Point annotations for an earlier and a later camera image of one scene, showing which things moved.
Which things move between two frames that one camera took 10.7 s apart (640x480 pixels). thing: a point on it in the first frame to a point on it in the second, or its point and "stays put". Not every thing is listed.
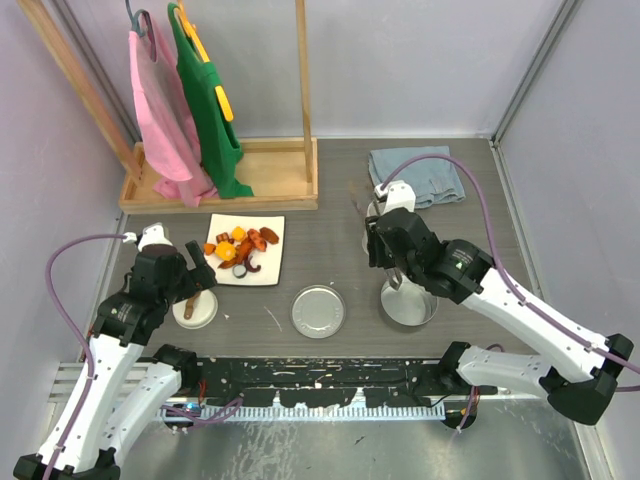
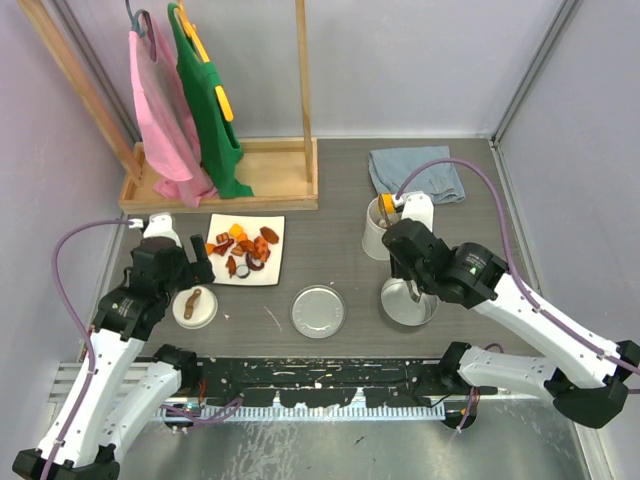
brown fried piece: (269, 235) stays put
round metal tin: (410, 305) stays put
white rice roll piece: (239, 271) stays put
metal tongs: (395, 278) to (413, 290)
